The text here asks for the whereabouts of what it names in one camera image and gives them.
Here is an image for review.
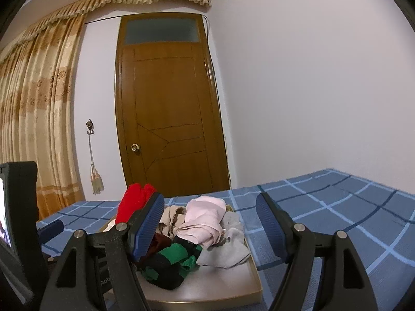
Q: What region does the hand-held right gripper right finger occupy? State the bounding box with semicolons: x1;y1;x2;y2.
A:
255;191;378;311

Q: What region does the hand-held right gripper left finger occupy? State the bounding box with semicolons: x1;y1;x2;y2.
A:
38;191;166;311

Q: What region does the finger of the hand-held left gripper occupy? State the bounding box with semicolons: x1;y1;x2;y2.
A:
37;219;65;245

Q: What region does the dark red underwear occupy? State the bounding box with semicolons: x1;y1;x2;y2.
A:
147;231;174;257

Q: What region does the beige dotted underwear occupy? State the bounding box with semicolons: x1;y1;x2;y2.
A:
157;204;189;239

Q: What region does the bright red underwear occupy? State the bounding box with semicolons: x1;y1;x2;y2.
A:
115;183;158;226

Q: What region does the green and black underwear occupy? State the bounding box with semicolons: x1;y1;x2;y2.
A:
139;235;203;291

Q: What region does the grey underwear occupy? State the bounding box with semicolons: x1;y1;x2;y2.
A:
196;212;252;269

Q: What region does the light pink underwear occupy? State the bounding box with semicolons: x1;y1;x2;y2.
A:
176;196;227;249

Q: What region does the shallow wooden tray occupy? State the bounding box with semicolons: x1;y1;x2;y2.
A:
97;204;263;305

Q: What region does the curtain tieback tassel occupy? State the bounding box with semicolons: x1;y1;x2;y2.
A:
87;134;105;196

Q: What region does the blue plaid tablecloth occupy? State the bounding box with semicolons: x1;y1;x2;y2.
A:
36;167;415;311

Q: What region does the tan patterned curtain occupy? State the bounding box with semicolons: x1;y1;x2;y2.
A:
0;15;87;222

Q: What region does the brown wooden door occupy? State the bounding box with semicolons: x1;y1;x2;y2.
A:
115;12;232;198

